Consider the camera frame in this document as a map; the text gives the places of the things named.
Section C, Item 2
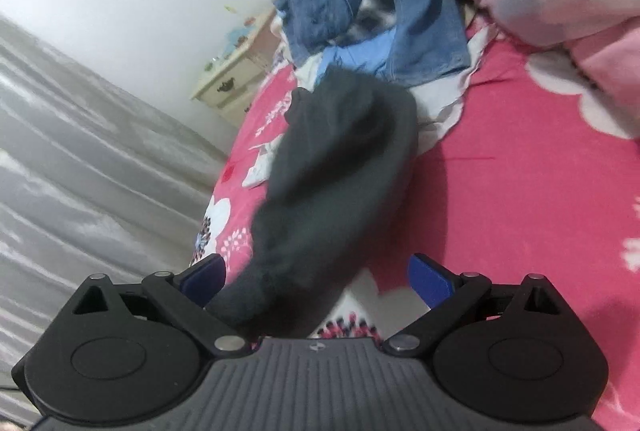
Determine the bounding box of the pink floral bed blanket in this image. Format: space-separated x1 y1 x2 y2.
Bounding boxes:
191 17 640 431

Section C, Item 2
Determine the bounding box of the dark grey garment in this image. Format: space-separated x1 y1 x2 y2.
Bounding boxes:
205 67 418 338

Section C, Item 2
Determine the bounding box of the grey satin curtain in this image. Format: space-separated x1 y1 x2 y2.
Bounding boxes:
1 22 221 429

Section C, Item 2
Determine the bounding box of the white garment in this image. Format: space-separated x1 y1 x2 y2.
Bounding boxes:
294 24 498 155

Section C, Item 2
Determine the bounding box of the cream bedside cabinet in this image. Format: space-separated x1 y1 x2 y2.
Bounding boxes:
191 8 280 127

